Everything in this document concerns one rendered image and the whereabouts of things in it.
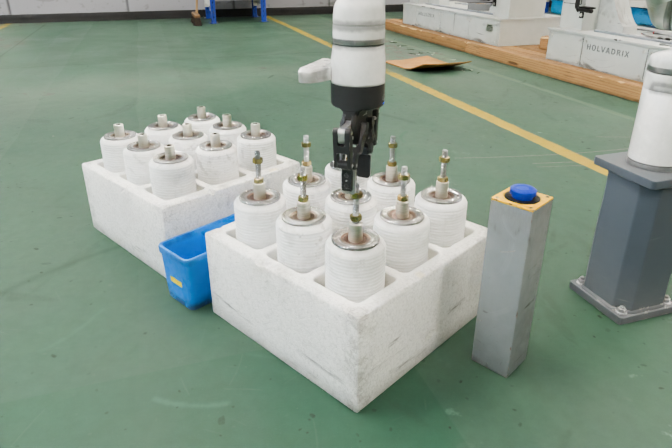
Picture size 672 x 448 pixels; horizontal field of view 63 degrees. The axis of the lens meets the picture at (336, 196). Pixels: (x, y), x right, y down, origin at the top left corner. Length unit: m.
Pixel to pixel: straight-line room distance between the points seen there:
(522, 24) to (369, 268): 3.54
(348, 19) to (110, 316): 0.77
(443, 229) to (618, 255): 0.36
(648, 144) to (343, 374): 0.67
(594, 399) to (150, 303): 0.84
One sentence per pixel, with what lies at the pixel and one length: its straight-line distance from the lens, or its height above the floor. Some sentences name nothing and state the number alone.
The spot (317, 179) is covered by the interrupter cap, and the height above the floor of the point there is 0.25.
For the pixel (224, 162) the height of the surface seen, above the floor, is 0.22.
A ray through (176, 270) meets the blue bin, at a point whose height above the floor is 0.08.
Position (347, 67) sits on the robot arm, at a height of 0.52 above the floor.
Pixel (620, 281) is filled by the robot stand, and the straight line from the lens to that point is 1.21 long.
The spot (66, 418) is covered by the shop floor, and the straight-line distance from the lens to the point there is 1.01.
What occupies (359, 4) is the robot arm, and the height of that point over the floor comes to 0.60.
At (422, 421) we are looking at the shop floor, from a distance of 0.92.
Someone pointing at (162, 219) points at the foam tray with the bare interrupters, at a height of 0.15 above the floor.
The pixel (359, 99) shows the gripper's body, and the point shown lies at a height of 0.48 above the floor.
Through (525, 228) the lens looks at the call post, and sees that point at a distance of 0.87.
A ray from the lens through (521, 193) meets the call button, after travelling 0.88.
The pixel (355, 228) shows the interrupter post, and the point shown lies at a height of 0.28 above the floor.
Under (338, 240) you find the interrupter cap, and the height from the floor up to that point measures 0.25.
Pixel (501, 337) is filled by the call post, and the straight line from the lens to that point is 0.98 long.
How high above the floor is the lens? 0.65
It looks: 23 degrees down
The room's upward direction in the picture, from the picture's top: straight up
